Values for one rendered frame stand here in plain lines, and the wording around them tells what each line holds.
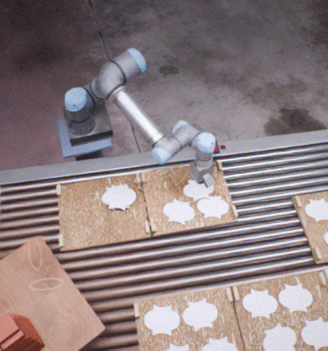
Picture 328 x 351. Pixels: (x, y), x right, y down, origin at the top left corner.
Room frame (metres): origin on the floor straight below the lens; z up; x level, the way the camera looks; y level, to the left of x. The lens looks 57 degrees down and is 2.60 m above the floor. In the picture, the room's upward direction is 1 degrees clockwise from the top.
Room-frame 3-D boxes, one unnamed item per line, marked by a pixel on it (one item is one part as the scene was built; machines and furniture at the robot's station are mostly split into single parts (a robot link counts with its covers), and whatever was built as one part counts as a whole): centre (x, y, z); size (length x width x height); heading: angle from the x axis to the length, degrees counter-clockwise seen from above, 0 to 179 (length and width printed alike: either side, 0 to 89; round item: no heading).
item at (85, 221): (0.87, 0.30, 0.93); 0.41 x 0.35 x 0.02; 102
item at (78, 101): (1.40, 0.46, 1.10); 0.13 x 0.12 x 0.14; 137
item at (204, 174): (0.97, -0.17, 1.13); 0.12 x 0.09 x 0.16; 33
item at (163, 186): (0.96, -0.11, 0.93); 0.41 x 0.35 x 0.02; 102
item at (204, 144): (1.00, -0.16, 1.29); 0.09 x 0.08 x 0.11; 47
